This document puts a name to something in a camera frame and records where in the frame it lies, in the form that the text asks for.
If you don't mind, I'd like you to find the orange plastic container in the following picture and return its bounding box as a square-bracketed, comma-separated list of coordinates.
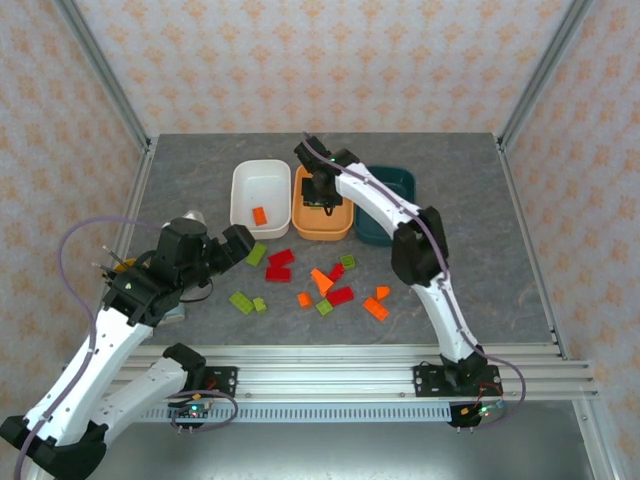
[291, 164, 354, 242]

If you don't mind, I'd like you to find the white plastic container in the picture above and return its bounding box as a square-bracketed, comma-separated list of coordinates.
[229, 158, 292, 240]

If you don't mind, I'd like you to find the grey tape roll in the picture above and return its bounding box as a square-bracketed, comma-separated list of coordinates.
[158, 299, 186, 324]

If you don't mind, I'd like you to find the teal plastic container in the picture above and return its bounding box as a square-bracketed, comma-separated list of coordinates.
[353, 165, 418, 247]

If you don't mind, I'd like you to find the orange lego wedge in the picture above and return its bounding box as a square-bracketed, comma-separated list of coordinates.
[309, 268, 335, 297]

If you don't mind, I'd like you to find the long orange lego brick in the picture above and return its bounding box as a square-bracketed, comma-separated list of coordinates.
[362, 296, 390, 323]

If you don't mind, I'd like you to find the left circuit board with led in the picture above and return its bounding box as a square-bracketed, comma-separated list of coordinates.
[177, 402, 214, 419]

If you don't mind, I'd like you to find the circuit board with led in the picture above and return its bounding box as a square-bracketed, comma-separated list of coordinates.
[177, 402, 214, 419]
[462, 399, 505, 420]

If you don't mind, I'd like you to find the right circuit board with led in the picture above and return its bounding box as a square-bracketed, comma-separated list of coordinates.
[462, 399, 505, 420]

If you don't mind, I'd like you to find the aluminium table side rail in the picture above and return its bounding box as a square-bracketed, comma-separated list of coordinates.
[494, 137, 571, 360]
[112, 144, 159, 261]

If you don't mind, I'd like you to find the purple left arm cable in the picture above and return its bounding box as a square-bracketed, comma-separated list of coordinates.
[12, 214, 164, 480]

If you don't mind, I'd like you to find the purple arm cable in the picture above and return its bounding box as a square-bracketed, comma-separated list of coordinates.
[12, 214, 164, 480]
[301, 131, 528, 432]

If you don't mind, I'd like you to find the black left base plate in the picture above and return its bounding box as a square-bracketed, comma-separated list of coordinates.
[192, 365, 239, 400]

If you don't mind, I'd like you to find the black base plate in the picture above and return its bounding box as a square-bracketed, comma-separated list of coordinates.
[412, 363, 503, 400]
[192, 365, 239, 400]

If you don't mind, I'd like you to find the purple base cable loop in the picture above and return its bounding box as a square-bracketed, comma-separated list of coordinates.
[167, 388, 240, 435]

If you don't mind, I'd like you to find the aluminium mounting rail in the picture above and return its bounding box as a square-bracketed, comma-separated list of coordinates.
[62, 343, 600, 401]

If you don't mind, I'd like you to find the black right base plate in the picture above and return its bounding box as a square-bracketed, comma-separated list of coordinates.
[412, 363, 503, 400]

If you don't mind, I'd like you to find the aluminium frame post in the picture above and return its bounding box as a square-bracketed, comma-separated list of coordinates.
[496, 0, 598, 151]
[52, 0, 153, 153]

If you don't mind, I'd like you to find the slotted grey cable tray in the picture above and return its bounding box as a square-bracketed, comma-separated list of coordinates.
[137, 402, 454, 424]

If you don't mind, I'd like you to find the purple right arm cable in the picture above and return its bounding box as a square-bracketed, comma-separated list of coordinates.
[301, 131, 528, 432]

